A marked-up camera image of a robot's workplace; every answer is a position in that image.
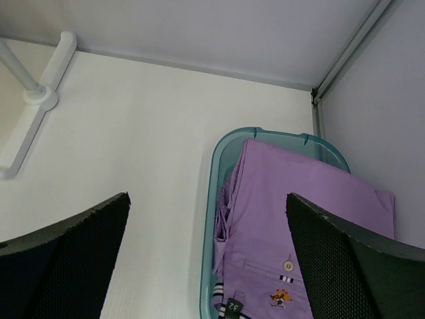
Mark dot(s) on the white clothes rack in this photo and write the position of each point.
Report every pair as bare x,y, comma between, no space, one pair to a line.
39,96

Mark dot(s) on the purple trousers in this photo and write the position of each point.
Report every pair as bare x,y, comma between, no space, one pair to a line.
258,274

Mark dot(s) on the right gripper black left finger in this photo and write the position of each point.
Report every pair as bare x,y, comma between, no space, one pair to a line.
64,270

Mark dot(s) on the teal transparent plastic basin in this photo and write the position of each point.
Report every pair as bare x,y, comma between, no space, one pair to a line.
224,158

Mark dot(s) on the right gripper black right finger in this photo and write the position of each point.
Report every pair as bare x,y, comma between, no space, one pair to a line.
352,272

